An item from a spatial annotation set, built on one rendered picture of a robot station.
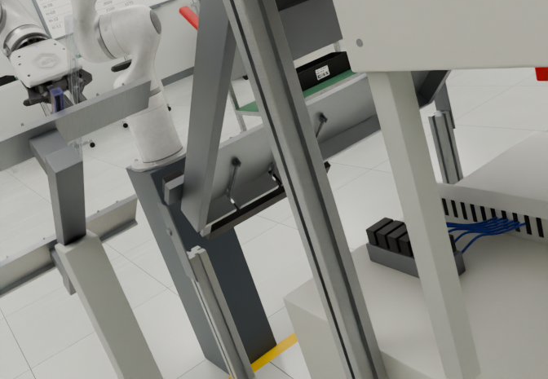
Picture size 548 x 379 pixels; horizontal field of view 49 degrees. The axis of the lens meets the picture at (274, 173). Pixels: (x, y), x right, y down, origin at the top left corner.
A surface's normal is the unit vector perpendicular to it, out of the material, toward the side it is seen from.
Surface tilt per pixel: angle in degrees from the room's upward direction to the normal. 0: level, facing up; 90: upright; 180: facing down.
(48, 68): 41
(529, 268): 0
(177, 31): 90
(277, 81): 90
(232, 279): 90
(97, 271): 90
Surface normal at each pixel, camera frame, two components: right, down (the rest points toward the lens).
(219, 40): -0.79, 0.42
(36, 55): 0.18, -0.55
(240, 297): 0.58, 0.10
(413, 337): -0.29, -0.90
